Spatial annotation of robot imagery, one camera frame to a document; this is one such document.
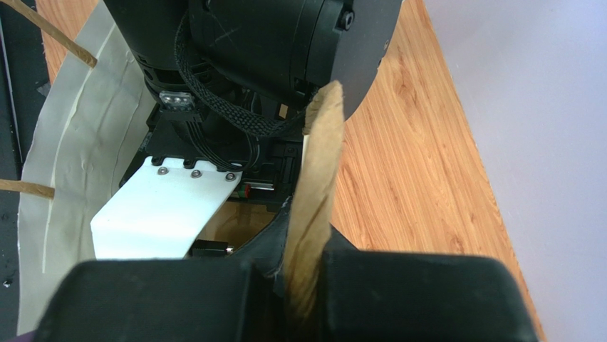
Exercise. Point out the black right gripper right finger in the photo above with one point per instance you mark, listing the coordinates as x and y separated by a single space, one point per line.
396 296

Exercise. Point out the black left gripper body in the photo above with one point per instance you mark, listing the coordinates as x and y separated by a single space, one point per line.
269 167

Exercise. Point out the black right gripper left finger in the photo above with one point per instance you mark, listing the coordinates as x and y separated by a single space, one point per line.
162 300

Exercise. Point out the brown paper bag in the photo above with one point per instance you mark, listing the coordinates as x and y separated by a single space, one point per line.
102 121

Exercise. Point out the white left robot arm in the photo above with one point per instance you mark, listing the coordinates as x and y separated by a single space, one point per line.
235 83

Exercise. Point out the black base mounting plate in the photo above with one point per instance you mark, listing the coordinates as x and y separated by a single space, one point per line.
25 84

